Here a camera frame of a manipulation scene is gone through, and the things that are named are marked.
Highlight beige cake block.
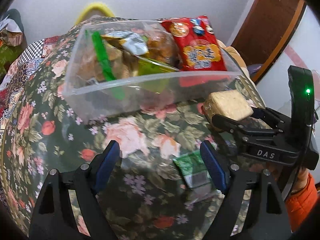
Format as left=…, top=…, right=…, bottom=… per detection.
left=203, top=90, right=253, bottom=121

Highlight green snack packet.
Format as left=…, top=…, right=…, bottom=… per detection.
left=173, top=150, right=216, bottom=202

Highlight red snack bag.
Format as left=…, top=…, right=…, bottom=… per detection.
left=161, top=15, right=227, bottom=71

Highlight clear bag orange pastries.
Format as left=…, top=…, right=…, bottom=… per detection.
left=143, top=29, right=178, bottom=67

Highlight green jelly cup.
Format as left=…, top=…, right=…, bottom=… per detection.
left=138, top=56, right=179, bottom=93

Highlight person's right hand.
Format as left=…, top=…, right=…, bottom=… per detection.
left=266, top=163, right=309, bottom=193

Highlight orange jacket sleeve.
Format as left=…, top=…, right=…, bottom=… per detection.
left=285, top=170, right=318, bottom=232

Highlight beige blanket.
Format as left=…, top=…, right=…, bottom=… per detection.
left=217, top=40, right=249, bottom=77

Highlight floral green bedspread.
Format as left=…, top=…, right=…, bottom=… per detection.
left=0, top=16, right=267, bottom=240

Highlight clear plastic storage box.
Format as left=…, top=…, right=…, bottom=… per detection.
left=62, top=20, right=241, bottom=122

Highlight brown wooden door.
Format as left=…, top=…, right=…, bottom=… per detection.
left=232, top=0, right=306, bottom=83

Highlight silver yellow snack packet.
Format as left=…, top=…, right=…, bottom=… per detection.
left=101, top=30, right=149, bottom=56

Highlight patchwork quilt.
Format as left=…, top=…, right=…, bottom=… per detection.
left=0, top=35, right=61, bottom=131

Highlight brown snack bag green clips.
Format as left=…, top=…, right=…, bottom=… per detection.
left=76, top=31, right=138, bottom=86

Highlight yellow curved headboard tube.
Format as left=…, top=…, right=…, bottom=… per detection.
left=74, top=2, right=115, bottom=25

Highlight pile of clothes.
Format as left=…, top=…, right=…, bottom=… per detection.
left=1, top=9, right=24, bottom=79

